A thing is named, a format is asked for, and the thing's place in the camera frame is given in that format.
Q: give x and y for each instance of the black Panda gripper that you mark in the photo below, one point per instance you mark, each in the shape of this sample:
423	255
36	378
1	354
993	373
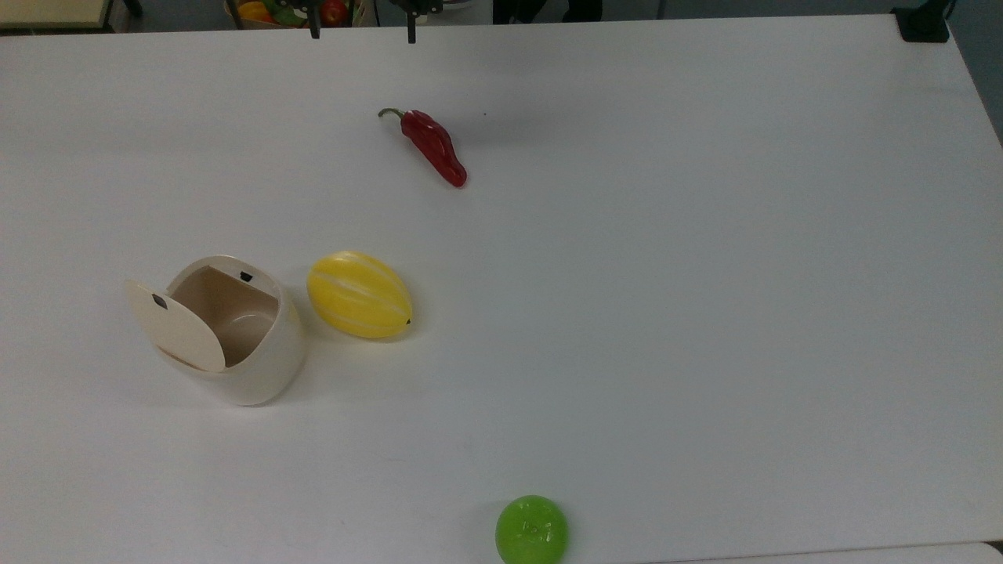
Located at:
419	5

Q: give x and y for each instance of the cream garbage bin lid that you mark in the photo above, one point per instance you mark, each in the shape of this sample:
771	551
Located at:
176	325

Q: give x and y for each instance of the cream garbage bin body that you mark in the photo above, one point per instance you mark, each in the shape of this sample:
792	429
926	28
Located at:
258	352

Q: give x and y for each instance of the box of toy fruits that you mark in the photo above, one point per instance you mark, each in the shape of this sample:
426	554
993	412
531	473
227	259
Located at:
290	11

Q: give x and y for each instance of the red toy chili pepper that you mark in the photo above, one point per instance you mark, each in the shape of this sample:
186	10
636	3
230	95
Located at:
432	145

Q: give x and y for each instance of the yellow striped toy melon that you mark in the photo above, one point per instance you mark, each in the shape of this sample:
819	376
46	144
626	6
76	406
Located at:
359	294

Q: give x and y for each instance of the beige side cabinet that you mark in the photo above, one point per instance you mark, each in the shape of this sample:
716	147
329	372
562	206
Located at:
51	12

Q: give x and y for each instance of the green toy apple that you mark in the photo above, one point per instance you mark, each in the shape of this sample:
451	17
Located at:
531	530

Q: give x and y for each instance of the black table clamp mount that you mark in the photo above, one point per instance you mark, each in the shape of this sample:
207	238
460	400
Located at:
923	23

